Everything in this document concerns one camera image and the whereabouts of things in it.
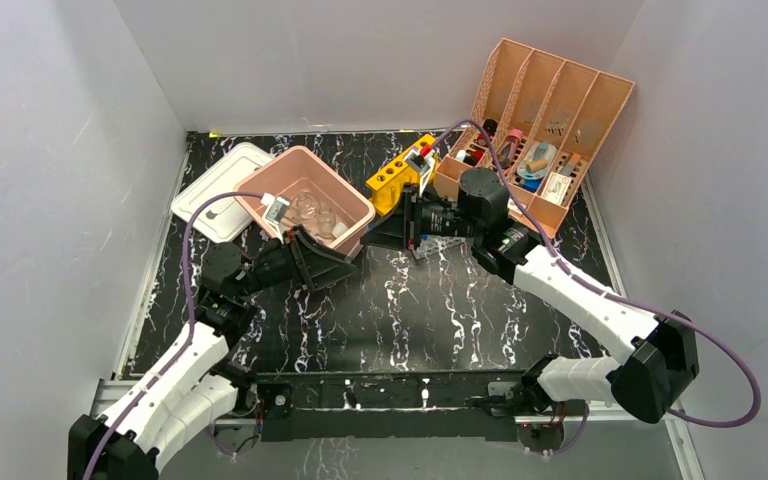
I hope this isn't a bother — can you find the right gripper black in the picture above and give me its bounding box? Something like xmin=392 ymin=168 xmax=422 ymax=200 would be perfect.
xmin=360 ymin=183 xmax=482 ymax=252

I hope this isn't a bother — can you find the clear glass bottle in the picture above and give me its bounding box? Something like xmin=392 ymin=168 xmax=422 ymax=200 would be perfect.
xmin=315 ymin=206 xmax=337 ymax=239

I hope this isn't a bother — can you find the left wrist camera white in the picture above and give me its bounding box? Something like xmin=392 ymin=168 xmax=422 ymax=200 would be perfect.
xmin=261 ymin=194 xmax=291 ymax=234

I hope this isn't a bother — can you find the pink desk organizer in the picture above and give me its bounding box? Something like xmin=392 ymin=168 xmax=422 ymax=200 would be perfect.
xmin=471 ymin=39 xmax=635 ymax=236

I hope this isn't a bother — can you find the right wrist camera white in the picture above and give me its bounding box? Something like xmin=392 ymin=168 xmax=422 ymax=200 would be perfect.
xmin=404 ymin=147 xmax=437 ymax=183

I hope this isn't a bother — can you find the white bin lid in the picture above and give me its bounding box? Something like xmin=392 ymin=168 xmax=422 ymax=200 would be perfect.
xmin=171 ymin=142 xmax=274 ymax=243

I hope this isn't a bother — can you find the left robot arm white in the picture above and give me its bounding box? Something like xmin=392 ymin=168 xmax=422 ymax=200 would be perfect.
xmin=67 ymin=227 xmax=357 ymax=479

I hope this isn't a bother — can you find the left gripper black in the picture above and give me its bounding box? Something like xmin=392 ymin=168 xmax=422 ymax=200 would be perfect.
xmin=236 ymin=223 xmax=359 ymax=298

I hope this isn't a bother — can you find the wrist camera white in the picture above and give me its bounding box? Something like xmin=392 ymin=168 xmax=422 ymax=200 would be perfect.
xmin=404 ymin=147 xmax=437 ymax=183
xmin=261 ymin=194 xmax=291 ymax=234

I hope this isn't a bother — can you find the yellow test tube rack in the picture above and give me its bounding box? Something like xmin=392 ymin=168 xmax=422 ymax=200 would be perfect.
xmin=366 ymin=134 xmax=440 ymax=216

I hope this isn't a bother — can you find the clear acrylic tube rack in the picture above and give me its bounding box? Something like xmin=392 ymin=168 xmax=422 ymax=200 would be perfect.
xmin=411 ymin=235 xmax=465 ymax=261

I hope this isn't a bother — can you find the pink plastic bin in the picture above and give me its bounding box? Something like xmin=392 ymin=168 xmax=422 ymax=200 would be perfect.
xmin=236 ymin=146 xmax=375 ymax=258

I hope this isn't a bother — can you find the red black bottle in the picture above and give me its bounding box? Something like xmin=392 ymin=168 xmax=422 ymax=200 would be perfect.
xmin=455 ymin=118 xmax=498 ymax=166

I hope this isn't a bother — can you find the white label box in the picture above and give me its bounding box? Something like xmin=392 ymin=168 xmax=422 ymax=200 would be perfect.
xmin=539 ymin=172 xmax=573 ymax=206

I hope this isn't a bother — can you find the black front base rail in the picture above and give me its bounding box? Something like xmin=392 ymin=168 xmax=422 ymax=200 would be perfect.
xmin=255 ymin=370 xmax=535 ymax=442

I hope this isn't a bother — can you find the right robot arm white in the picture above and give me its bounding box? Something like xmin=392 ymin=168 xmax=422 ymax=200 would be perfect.
xmin=361 ymin=168 xmax=699 ymax=424

